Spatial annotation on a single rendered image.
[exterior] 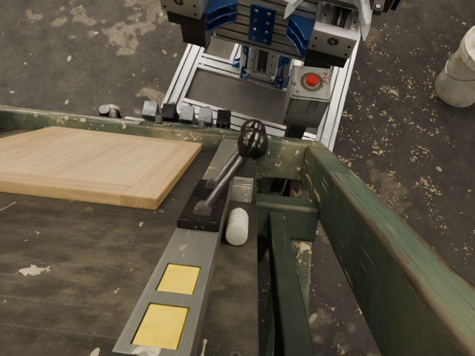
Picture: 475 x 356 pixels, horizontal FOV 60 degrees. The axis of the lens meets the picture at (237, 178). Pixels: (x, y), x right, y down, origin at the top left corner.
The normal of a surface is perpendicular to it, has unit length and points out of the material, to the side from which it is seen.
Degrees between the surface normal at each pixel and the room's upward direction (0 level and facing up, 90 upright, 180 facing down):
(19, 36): 0
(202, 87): 0
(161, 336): 55
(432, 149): 0
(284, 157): 35
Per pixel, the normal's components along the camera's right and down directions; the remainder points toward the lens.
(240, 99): 0.03, -0.37
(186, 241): 0.11, -0.97
